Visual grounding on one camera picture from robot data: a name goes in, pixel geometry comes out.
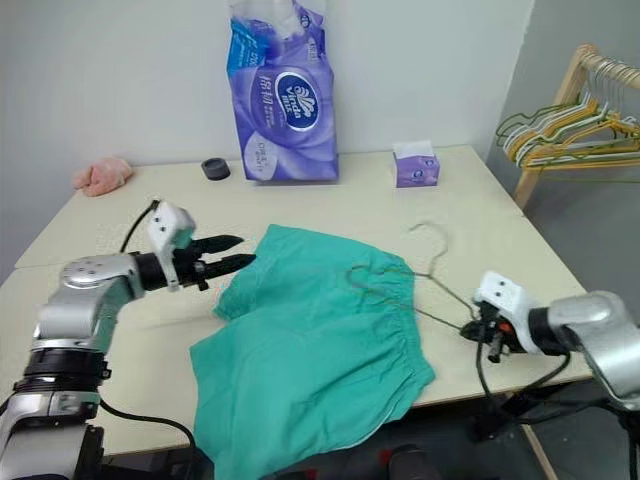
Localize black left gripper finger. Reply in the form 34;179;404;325
192;233;246;254
202;253;258;280

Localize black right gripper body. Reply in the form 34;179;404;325
477;305;524;365

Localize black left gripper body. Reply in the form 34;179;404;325
172;238;212;293

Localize grey wire hanger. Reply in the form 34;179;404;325
346;221;482;335

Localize green shorts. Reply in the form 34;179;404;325
188;223;436;464

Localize black tape roll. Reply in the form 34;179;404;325
200;156;233;183

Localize pink crumpled cloth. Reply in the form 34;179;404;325
73;155;134;198

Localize dark rounded shape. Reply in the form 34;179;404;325
377;441;435;480

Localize purple tissue multipack bag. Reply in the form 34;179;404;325
226;0;342;185

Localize small purple tissue box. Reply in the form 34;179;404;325
391;139;442;190

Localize wooden clothes rack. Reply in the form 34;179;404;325
513;43;640;210

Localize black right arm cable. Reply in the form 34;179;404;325
473;342;573;404

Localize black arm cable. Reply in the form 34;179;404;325
473;342;573;404
97;199;199;471

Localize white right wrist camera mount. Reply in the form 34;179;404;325
471;270;545;354

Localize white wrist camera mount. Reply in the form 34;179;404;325
471;270;545;354
148;201;197;292

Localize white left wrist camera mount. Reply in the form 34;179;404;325
148;201;197;292

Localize black frame under table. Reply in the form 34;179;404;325
468;383;626;443

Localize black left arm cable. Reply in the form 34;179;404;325
97;199;199;471

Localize green wire hanger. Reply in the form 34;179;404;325
494;74;640;147
519;144;640;185

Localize white wire hanger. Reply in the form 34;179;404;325
502;69;640;167

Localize yellow wire hanger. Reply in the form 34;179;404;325
522;64;640;154

